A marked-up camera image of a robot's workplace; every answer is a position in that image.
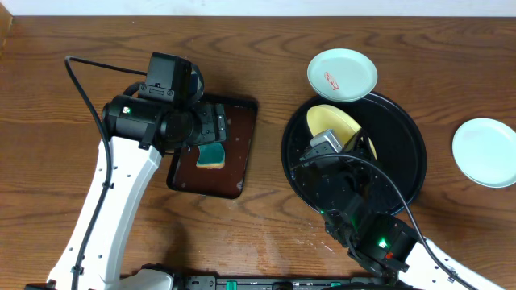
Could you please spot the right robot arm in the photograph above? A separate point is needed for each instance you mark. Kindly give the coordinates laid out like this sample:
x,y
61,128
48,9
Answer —
x,y
388,247

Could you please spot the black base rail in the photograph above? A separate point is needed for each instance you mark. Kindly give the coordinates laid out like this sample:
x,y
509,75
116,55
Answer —
x,y
209,282

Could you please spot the light blue plate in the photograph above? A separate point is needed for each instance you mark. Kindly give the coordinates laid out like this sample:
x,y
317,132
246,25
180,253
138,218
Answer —
x,y
484,151
342,75

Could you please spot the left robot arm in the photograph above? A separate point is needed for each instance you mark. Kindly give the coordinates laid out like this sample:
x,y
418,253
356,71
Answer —
x,y
161,114

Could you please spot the rectangular black sponge tray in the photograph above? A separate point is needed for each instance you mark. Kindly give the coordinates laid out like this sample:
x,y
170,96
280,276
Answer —
x,y
225,182

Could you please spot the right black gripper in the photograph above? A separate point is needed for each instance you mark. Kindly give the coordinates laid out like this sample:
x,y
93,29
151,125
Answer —
x,y
359,167

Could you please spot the green yellow sponge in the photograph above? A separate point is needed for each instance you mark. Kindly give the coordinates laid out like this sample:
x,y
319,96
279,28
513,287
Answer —
x,y
211,156

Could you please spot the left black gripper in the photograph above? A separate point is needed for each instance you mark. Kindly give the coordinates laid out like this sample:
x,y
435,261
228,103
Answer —
x,y
218,123

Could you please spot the round black serving tray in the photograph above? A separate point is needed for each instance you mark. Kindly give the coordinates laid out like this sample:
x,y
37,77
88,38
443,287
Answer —
x,y
397,140

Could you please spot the yellow plate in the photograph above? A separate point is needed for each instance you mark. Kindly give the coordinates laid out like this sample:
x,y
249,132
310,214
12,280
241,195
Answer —
x,y
349,132

